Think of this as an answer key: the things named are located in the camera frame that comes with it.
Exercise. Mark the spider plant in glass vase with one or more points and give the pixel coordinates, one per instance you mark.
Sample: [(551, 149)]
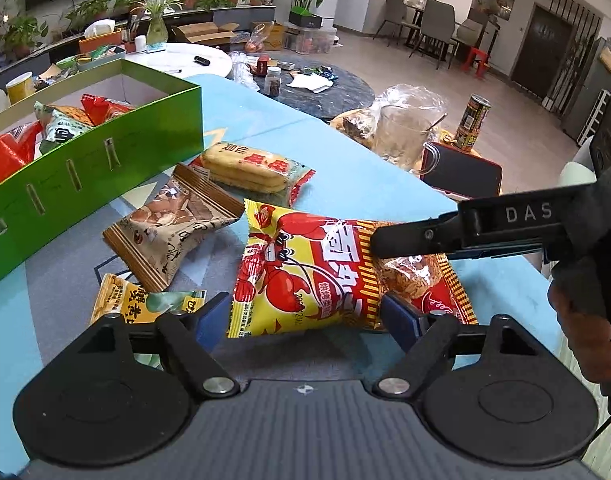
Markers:
[(157, 30)]

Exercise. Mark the dark brown door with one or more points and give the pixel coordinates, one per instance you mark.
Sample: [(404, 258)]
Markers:
[(543, 50)]

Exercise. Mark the framed wall picture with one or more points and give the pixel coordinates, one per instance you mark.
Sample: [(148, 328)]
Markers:
[(503, 6)]

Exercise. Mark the small red box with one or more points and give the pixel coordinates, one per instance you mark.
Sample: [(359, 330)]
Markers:
[(263, 66)]

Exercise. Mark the white cup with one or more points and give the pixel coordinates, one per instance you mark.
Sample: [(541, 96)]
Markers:
[(141, 45)]

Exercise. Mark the small black object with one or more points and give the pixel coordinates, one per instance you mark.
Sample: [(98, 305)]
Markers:
[(202, 60)]

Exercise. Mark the white paper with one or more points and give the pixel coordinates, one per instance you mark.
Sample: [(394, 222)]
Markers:
[(309, 83)]

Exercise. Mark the glass jar with brown contents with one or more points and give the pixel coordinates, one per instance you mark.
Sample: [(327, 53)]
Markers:
[(273, 82)]

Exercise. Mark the glass mug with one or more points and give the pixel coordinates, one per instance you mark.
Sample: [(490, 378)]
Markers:
[(403, 140)]

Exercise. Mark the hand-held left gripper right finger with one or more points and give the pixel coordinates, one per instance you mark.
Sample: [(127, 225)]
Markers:
[(403, 317)]

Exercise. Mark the green bowl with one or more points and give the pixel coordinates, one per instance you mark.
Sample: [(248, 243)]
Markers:
[(66, 62)]

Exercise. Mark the black and green box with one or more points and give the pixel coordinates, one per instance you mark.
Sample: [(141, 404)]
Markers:
[(310, 19)]

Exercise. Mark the green cardboard box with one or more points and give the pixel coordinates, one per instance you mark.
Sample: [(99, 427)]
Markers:
[(85, 195)]

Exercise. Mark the black and yellow can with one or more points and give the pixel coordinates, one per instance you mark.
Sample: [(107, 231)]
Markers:
[(473, 122)]

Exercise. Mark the person's right hand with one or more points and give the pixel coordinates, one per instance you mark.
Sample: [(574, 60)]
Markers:
[(580, 330)]

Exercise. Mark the brown snack packet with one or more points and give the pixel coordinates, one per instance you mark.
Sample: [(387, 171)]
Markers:
[(170, 230)]

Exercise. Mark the small teal box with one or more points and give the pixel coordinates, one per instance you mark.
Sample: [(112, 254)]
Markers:
[(156, 47)]

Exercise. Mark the grey television console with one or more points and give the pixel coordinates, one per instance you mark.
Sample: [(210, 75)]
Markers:
[(225, 14)]

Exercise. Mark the yellow green snack packet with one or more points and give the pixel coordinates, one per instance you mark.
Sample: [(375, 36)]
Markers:
[(120, 300)]

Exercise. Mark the light blue basket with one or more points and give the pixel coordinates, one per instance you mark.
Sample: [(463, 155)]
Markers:
[(105, 62)]

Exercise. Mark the clear plastic bag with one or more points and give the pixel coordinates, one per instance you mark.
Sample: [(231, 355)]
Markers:
[(243, 72)]

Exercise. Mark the dark pen holder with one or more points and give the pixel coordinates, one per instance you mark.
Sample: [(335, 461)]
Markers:
[(129, 40)]

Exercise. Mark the scattered blue candy wrappers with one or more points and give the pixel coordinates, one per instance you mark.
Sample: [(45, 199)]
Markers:
[(319, 72)]

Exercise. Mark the beige dining chair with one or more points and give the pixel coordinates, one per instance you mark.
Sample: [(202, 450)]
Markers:
[(469, 32)]

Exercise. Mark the long rice cracker packet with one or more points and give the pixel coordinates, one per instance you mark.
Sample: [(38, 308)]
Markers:
[(250, 170)]

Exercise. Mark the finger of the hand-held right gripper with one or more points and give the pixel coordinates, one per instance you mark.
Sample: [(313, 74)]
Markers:
[(415, 240)]

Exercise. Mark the plastic bag with food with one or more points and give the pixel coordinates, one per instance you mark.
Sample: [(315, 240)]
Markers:
[(355, 125)]

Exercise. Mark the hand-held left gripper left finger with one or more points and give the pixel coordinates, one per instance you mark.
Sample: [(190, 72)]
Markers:
[(210, 325)]

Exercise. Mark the yellow crayfish snack packet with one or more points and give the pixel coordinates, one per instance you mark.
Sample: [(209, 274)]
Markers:
[(305, 280)]

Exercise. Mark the white round table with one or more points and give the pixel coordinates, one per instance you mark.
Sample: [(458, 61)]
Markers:
[(195, 72)]

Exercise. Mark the orange tissue box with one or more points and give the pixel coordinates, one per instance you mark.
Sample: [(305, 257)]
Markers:
[(100, 42)]

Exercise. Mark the red plastic stool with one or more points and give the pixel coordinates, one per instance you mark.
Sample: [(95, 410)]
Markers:
[(474, 57)]

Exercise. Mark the white floor appliance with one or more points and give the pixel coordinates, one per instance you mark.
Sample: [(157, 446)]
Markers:
[(329, 7)]

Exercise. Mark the open brown cardboard box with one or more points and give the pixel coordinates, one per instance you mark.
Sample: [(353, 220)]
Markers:
[(208, 37)]

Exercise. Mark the small flat box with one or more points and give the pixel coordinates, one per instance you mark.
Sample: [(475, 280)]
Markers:
[(285, 65)]

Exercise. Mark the grey dining chair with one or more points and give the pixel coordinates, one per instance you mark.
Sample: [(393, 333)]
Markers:
[(398, 10), (438, 20)]

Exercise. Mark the phone with red case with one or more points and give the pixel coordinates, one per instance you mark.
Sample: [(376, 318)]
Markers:
[(460, 172)]

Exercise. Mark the dark marble round table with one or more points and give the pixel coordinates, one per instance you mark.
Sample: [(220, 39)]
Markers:
[(335, 100)]

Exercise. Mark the dark grey cabinet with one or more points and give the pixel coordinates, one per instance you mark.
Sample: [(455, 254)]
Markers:
[(590, 105)]

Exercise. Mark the red orange snack packet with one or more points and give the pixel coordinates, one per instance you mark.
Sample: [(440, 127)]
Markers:
[(105, 109)]

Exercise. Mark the yellow cardboard box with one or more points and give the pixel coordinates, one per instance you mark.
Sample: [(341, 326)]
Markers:
[(276, 35)]

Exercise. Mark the clear storage boxes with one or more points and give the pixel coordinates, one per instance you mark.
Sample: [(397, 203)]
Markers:
[(310, 41)]

